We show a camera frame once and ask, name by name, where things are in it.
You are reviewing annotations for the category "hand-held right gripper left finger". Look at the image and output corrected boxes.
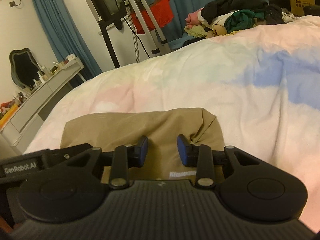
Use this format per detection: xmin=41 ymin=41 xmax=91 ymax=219
xmin=66 ymin=135 xmax=148 ymax=190

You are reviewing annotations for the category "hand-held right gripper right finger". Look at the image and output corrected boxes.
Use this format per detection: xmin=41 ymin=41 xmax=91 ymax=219
xmin=177 ymin=134 xmax=260 ymax=190

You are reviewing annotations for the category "tan hoodie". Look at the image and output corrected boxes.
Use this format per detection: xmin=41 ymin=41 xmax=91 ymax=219
xmin=60 ymin=107 xmax=225 ymax=184

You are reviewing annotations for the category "pile of clothes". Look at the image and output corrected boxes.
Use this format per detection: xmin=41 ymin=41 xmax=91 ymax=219
xmin=184 ymin=0 xmax=298 ymax=38

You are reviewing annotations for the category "orange box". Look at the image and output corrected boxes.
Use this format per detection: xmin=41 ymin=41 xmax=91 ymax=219
xmin=0 ymin=101 xmax=19 ymax=128

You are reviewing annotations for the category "white dressing table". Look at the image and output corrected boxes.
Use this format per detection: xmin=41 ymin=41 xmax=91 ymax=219
xmin=0 ymin=54 xmax=85 ymax=153

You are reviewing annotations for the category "pastel bed blanket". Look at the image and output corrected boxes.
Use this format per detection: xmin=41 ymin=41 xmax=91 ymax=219
xmin=24 ymin=15 xmax=320 ymax=233

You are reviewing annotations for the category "group of cosmetic bottles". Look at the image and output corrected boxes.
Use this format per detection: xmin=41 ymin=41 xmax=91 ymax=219
xmin=15 ymin=55 xmax=77 ymax=105

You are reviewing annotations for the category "wavy framed mirror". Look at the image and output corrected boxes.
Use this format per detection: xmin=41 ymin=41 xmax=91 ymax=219
xmin=9 ymin=47 xmax=42 ymax=94

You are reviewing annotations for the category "red bag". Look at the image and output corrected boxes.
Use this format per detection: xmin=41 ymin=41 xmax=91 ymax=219
xmin=131 ymin=0 xmax=175 ymax=34

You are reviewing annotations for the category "standing garment steamer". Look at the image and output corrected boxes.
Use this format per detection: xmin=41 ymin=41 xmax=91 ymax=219
xmin=104 ymin=0 xmax=170 ymax=63

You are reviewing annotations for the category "narrow blue curtain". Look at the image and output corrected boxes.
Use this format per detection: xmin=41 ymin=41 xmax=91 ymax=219
xmin=26 ymin=0 xmax=103 ymax=80

